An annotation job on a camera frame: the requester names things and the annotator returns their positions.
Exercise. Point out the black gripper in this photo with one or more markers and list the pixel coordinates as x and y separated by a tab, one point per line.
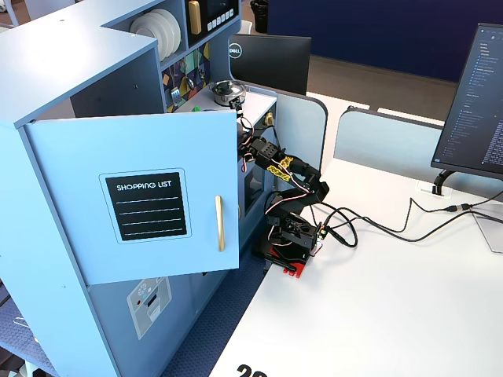
240	138

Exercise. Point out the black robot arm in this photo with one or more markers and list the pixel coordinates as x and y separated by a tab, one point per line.
306	176

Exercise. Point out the blue cabinet door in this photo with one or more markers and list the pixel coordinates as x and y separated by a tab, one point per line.
78	235

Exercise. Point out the stainless steel pot lid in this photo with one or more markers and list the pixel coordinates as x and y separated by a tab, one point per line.
226	87

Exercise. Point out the gold stove knob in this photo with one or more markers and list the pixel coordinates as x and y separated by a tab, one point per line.
269	119

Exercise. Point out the metal serving spoon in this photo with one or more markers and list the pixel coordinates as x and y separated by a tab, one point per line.
203	74

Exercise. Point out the metal ladle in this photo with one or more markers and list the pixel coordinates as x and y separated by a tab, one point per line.
190	83

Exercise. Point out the black Dell monitor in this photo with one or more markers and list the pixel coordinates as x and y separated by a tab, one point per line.
275	63

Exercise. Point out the metal slotted spatula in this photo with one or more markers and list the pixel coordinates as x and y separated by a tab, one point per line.
175	97

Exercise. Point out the colourful tile backsplash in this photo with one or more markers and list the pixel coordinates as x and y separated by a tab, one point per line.
192	59

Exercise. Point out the gray desk divider panel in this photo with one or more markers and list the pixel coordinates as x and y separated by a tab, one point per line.
302	129
385	141

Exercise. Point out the black trash bin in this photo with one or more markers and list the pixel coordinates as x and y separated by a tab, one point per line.
260	17

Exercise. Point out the white toy plate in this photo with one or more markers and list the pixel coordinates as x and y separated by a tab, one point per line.
137	29
177	33
157	15

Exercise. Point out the black toy microwave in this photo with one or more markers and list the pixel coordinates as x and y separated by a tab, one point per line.
220	8

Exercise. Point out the black shopping list sticker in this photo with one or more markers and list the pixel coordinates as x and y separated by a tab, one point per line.
147	206

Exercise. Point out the green motor controller board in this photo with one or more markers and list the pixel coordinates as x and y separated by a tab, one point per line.
322	233

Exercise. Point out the blue toy play kitchen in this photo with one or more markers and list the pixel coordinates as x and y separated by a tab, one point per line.
78	47

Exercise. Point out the gray ice dispenser sticker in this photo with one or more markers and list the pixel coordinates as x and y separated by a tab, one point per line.
151	310

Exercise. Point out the lit computer monitor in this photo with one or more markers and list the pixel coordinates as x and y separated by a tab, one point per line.
471	110

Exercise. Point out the blue fridge door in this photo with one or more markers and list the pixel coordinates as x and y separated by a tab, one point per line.
110	314

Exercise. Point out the gray stand plate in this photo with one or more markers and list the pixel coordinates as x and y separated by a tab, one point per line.
491	235

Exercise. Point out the red robot base mount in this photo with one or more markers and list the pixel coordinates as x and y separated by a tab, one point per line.
296	271

